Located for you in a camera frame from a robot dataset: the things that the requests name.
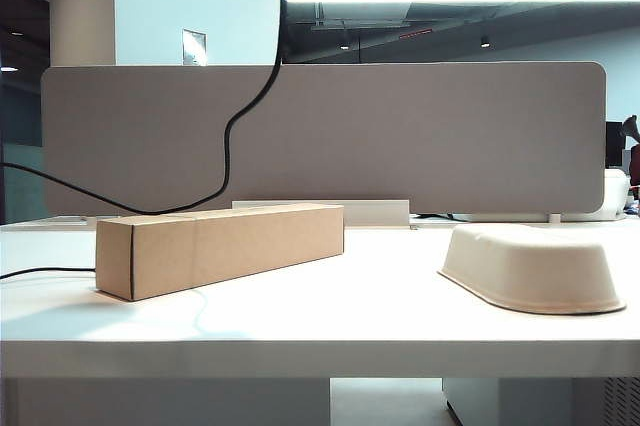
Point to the grey felt desk divider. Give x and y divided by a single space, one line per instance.
400 136

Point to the long brown cardboard box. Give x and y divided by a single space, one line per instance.
175 256

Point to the red led ceiling sign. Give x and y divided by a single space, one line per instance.
415 34

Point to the upturned beige pulp tray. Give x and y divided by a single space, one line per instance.
525 276

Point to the white under-desk panel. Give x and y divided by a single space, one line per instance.
165 403

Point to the black background monitor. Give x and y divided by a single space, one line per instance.
614 146

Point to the beige round pillar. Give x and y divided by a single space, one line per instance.
82 6

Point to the white under-desk cabinet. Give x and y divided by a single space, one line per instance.
540 403

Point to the person in red top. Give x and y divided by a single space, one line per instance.
634 151

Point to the small framed wall notice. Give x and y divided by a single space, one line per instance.
195 46

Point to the white divider bracket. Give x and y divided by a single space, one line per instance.
554 218

